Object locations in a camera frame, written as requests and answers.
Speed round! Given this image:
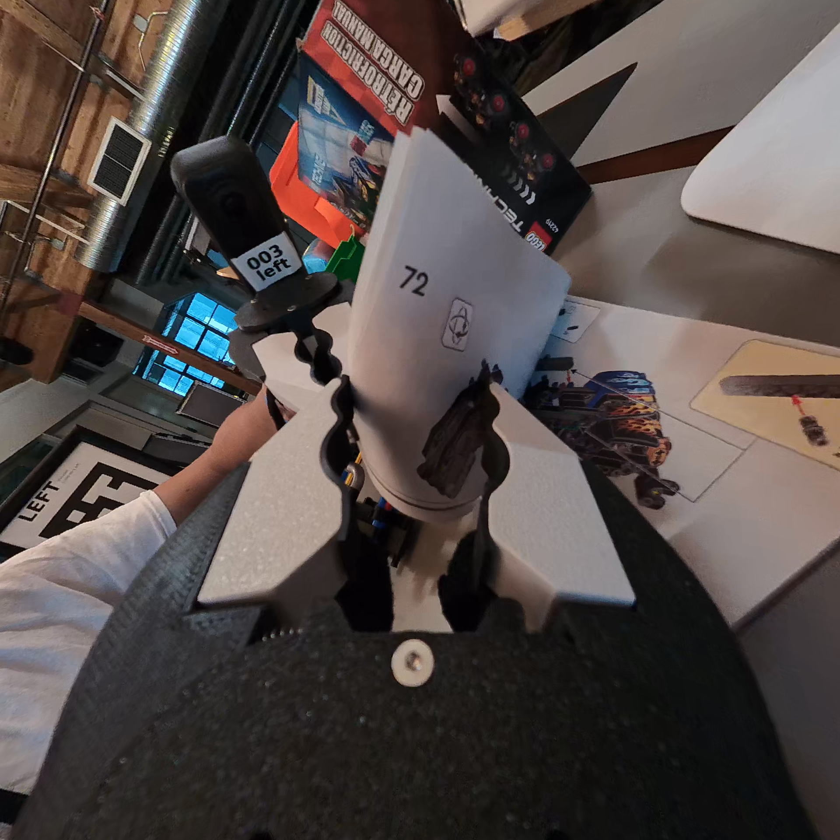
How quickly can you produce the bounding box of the window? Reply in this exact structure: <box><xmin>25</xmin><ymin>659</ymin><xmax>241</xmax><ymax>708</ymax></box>
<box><xmin>133</xmin><ymin>292</ymin><xmax>238</xmax><ymax>396</ymax></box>

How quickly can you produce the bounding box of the orange plastic bin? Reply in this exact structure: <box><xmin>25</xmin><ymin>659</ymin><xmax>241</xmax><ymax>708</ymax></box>
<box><xmin>269</xmin><ymin>121</ymin><xmax>370</xmax><ymax>239</ymax></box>

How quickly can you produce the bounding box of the wooden white document stand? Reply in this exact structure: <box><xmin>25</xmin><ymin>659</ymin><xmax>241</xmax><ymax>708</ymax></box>
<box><xmin>453</xmin><ymin>0</ymin><xmax>840</xmax><ymax>256</ymax></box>

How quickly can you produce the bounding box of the white vent grille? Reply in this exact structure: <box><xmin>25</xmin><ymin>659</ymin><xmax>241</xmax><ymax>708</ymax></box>
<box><xmin>87</xmin><ymin>117</ymin><xmax>153</xmax><ymax>206</ymax></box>

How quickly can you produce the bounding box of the black white framed sign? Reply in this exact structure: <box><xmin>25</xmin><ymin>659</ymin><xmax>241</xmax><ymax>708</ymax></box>
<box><xmin>0</xmin><ymin>425</ymin><xmax>179</xmax><ymax>553</ymax></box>

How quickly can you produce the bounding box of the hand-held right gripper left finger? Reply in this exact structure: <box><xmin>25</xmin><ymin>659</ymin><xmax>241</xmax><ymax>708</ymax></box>
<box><xmin>197</xmin><ymin>376</ymin><xmax>395</xmax><ymax>634</ymax></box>

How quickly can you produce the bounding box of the green plastic bin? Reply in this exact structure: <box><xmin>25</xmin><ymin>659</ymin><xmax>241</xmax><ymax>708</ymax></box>
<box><xmin>326</xmin><ymin>235</ymin><xmax>366</xmax><ymax>284</ymax></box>

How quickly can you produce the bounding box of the lego instruction booklet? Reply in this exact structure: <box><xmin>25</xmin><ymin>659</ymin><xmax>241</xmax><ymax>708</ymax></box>
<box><xmin>346</xmin><ymin>126</ymin><xmax>840</xmax><ymax>634</ymax></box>

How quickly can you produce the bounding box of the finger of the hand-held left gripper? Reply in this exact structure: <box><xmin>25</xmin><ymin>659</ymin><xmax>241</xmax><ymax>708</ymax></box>
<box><xmin>251</xmin><ymin>327</ymin><xmax>345</xmax><ymax>422</ymax></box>
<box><xmin>312</xmin><ymin>297</ymin><xmax>358</xmax><ymax>378</ymax></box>

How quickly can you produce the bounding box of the lego set box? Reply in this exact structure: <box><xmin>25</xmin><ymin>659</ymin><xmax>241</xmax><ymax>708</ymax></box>
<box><xmin>271</xmin><ymin>0</ymin><xmax>593</xmax><ymax>258</ymax></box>

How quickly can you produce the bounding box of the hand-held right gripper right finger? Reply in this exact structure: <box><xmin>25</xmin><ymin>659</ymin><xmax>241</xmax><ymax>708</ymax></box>
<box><xmin>438</xmin><ymin>381</ymin><xmax>637</xmax><ymax>634</ymax></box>

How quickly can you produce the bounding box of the silver ventilation duct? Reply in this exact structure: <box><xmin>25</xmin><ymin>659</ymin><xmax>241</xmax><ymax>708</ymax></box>
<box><xmin>71</xmin><ymin>0</ymin><xmax>217</xmax><ymax>273</ymax></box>

